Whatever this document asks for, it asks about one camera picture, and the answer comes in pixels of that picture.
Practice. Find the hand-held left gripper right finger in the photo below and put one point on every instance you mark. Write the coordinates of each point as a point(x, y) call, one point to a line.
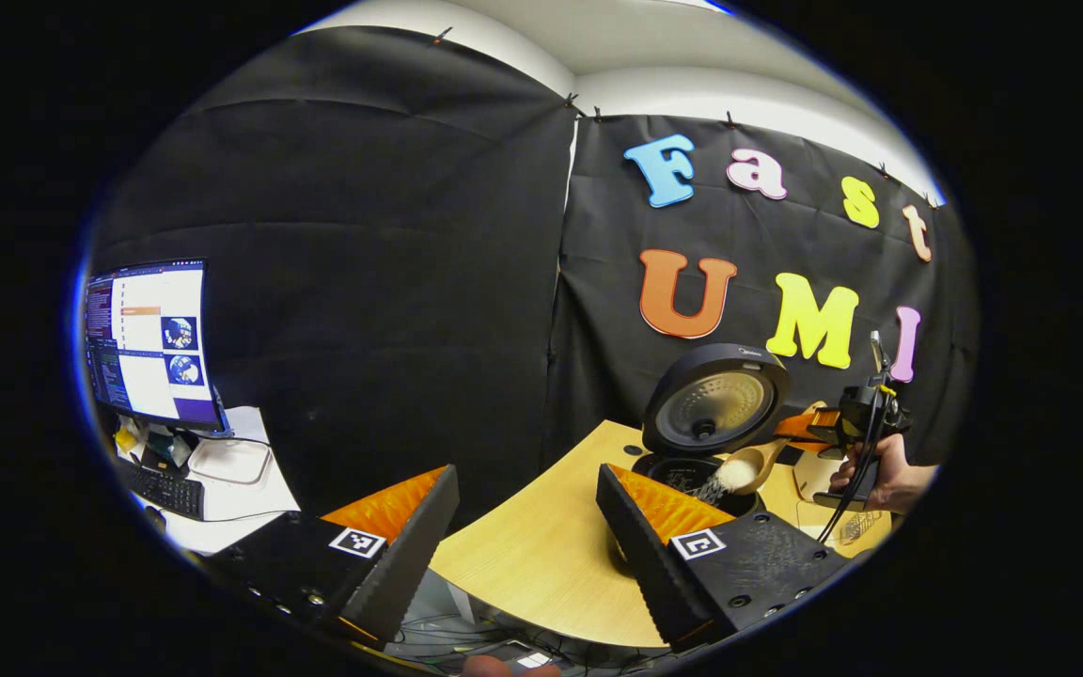
point(645, 564)

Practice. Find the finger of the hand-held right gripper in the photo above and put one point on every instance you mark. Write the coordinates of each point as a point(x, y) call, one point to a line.
point(800, 428)

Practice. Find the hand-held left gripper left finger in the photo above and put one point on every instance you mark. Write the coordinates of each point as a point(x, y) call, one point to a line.
point(410, 564)

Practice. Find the dark grey rice cooker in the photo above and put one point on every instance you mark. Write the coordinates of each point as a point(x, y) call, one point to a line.
point(715, 404)

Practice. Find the white flat tray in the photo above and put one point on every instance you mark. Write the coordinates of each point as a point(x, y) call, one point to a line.
point(229, 461)

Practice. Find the black keyboard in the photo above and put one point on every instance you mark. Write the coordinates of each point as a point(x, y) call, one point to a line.
point(165, 489)

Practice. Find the black backdrop cloth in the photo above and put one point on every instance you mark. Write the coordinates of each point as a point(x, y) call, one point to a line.
point(391, 282)

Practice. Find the computer monitor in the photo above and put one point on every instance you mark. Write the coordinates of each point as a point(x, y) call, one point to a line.
point(151, 338)

